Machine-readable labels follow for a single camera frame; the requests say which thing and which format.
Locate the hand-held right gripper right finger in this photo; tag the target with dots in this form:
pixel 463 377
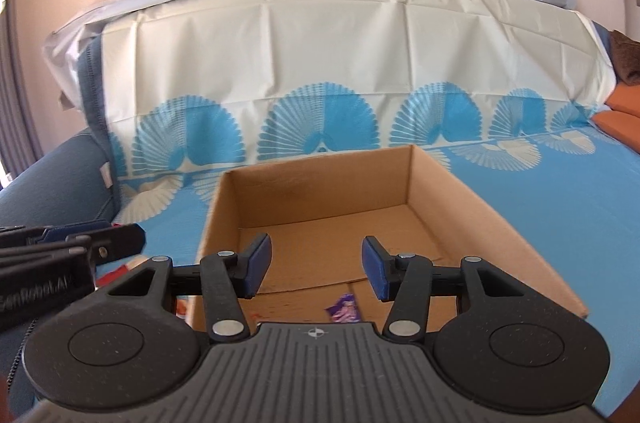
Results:
pixel 375 269

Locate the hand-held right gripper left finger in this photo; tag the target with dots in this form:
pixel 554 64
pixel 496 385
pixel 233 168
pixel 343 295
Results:
pixel 260 264

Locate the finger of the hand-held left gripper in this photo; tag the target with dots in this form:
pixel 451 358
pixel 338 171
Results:
pixel 75 230
pixel 117 244

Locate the brown cardboard box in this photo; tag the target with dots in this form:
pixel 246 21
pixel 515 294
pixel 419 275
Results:
pixel 320 203

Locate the red snack packet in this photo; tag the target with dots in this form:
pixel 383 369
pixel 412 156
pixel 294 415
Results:
pixel 114 274

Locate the purple snack packet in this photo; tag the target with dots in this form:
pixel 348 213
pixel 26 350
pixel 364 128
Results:
pixel 344 309

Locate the grey curtain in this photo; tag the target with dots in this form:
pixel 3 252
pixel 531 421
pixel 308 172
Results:
pixel 12 78

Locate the blue fan-print cloth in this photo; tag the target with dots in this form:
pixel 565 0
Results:
pixel 550 213

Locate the orange cushion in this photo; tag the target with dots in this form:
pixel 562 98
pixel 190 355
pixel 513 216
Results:
pixel 620 128
pixel 625 100

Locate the brown cushion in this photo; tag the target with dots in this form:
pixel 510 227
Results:
pixel 627 58

